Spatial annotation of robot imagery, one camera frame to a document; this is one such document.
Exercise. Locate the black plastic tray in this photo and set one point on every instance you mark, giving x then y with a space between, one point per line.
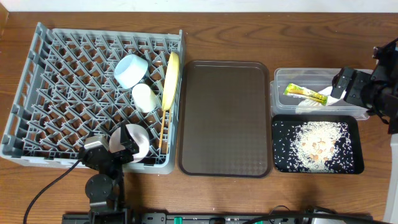
352 126

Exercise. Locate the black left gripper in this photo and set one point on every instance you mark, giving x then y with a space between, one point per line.
116 156

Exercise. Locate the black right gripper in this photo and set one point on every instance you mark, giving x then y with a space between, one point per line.
360 80

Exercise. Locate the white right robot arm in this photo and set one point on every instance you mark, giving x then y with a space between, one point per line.
389 117

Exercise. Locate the brown plastic serving tray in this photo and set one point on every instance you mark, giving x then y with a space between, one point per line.
225 120

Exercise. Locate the light blue bowl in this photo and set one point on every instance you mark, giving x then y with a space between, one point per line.
130 70

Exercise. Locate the yellow plate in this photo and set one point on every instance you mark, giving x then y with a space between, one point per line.
171 80

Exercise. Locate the white bowl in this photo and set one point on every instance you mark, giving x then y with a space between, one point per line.
138 134

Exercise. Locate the spilled rice and food scraps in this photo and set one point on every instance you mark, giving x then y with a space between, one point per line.
312 146

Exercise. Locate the clear plastic bin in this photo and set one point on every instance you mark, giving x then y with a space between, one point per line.
316 79

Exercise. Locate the yellow green snack wrapper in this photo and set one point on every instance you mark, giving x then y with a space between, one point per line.
302 92

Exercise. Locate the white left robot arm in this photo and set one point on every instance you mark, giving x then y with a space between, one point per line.
105 190

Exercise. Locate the white cup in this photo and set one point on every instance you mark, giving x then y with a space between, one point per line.
144 98

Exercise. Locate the grey plastic dishwasher rack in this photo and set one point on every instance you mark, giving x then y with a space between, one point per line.
67 92

